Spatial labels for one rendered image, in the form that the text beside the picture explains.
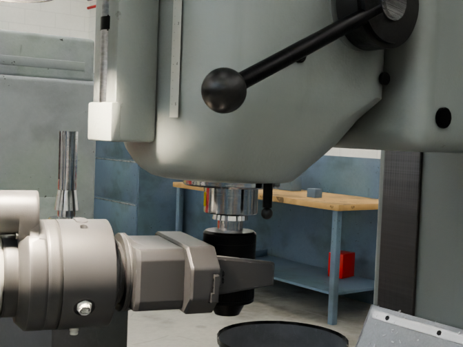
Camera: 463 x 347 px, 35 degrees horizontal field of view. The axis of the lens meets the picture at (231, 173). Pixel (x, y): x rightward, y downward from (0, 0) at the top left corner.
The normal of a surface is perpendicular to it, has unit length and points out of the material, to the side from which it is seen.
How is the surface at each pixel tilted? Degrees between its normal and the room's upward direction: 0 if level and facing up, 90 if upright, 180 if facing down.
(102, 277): 82
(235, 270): 90
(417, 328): 63
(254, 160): 126
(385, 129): 99
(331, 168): 90
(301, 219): 90
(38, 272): 79
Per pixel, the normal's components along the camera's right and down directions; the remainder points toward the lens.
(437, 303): -0.80, 0.00
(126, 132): 0.60, 0.07
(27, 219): 0.37, 0.09
